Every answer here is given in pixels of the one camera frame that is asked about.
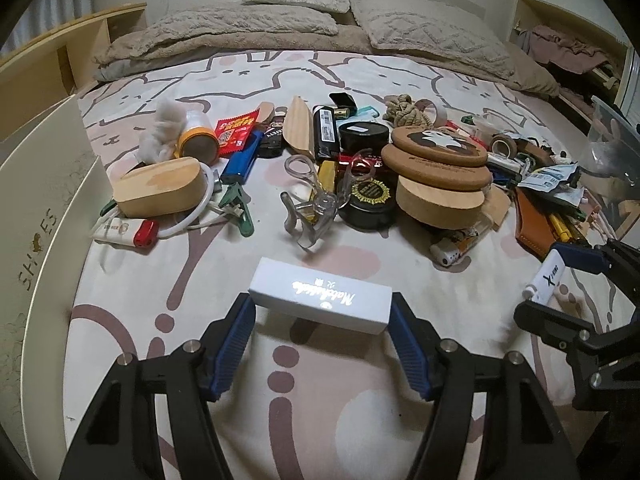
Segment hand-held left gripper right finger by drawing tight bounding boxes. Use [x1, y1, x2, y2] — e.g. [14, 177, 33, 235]
[389, 292, 581, 480]

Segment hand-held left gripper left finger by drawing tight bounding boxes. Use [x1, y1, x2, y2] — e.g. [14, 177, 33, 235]
[60, 292, 257, 480]

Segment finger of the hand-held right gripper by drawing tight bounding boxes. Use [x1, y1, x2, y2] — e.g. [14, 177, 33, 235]
[550, 239, 640, 307]
[513, 300, 602, 357]

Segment white squeeze tube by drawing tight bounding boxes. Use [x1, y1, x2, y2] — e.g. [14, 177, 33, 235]
[522, 250, 571, 306]

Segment white rectangular carton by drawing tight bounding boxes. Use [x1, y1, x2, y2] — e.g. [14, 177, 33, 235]
[248, 257, 394, 336]

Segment white storage box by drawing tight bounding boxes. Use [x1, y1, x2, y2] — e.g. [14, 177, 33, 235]
[0, 94, 114, 461]

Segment yellow pen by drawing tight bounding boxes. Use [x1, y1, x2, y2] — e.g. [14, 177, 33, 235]
[547, 210, 589, 246]

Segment brown leather case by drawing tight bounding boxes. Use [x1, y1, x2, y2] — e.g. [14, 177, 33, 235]
[515, 187, 556, 261]

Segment blue white packet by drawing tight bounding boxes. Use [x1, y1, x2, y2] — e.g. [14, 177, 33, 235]
[517, 162, 584, 206]

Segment bear printed bed sheet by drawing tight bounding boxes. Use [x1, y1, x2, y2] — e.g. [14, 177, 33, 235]
[62, 50, 640, 480]

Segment flat pale wooden piece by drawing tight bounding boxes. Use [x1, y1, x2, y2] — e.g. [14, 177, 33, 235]
[480, 190, 511, 234]

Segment white dotted lighter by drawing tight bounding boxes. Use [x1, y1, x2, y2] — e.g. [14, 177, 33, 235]
[431, 227, 489, 267]

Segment clear plastic storage bin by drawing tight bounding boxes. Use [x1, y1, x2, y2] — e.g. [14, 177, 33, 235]
[580, 97, 640, 243]

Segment brown bandage roll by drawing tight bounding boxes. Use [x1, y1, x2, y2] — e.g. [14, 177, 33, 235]
[490, 132, 521, 159]

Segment green clothes clip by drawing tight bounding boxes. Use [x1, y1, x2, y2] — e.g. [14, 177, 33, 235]
[217, 182, 256, 238]

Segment oval wooden block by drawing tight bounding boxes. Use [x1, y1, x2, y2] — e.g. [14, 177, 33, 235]
[112, 156, 214, 219]
[396, 176, 487, 231]

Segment black tin gold label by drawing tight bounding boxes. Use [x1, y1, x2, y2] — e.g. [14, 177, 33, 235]
[337, 177, 401, 231]

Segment clear plastic eyelash curler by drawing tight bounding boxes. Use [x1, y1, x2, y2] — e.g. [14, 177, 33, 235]
[280, 149, 374, 251]

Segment white balm tube red cap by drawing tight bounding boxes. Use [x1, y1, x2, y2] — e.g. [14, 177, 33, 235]
[91, 217, 160, 250]

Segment plain cork coaster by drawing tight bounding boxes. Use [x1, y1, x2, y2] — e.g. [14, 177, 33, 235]
[381, 145, 494, 192]

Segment panda cork coaster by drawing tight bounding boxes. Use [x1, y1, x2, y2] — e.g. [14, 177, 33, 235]
[390, 126, 489, 169]

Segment white louvered door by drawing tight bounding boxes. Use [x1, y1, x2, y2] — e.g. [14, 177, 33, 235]
[617, 42, 640, 128]

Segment blue lighter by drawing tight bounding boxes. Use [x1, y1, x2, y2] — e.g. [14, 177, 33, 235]
[220, 130, 264, 185]

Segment gold bar lighter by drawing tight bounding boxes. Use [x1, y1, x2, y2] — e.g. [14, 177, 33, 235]
[316, 160, 341, 196]

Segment red slim lighter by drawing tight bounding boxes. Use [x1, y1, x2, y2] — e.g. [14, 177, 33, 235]
[337, 154, 386, 169]

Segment pile of clothes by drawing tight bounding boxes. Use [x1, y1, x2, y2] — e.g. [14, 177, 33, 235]
[517, 22, 623, 108]

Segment white bottle orange cap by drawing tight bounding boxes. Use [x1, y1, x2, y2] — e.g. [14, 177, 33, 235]
[175, 111, 221, 164]

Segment dark oval case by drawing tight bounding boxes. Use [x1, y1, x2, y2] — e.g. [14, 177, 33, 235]
[262, 117, 287, 159]

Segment red snack packet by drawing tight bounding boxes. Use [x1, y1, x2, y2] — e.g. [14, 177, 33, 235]
[215, 116, 256, 151]

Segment plain black round tin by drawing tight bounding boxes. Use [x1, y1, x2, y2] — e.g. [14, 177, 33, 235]
[338, 122, 392, 159]

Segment white cotton wad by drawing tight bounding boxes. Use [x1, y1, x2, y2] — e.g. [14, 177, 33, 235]
[140, 100, 184, 161]

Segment pointed wooden piece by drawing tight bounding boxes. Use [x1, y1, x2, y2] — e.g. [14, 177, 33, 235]
[282, 96, 316, 161]

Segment black rectangular power bank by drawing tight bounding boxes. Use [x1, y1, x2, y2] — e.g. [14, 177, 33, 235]
[312, 106, 341, 159]

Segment black flip lighter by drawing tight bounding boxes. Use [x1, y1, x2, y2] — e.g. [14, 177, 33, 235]
[328, 92, 362, 120]

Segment grey quilted pillow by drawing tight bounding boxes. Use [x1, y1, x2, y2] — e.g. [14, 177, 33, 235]
[97, 5, 341, 63]
[350, 0, 518, 81]

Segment beige plush blanket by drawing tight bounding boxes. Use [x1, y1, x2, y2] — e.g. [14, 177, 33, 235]
[94, 20, 561, 98]

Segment wooden bedside shelf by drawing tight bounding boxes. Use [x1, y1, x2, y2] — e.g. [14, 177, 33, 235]
[0, 2, 148, 121]

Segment grey striped curtain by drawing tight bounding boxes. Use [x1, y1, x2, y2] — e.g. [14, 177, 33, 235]
[10, 0, 96, 36]

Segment white cable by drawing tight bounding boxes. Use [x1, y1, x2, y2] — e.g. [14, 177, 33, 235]
[95, 165, 224, 241]

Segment rope knot ball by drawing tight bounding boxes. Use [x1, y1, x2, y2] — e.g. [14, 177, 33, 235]
[384, 94, 426, 129]

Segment wooden wall niche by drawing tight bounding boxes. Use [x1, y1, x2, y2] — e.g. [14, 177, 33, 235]
[510, 0, 633, 128]

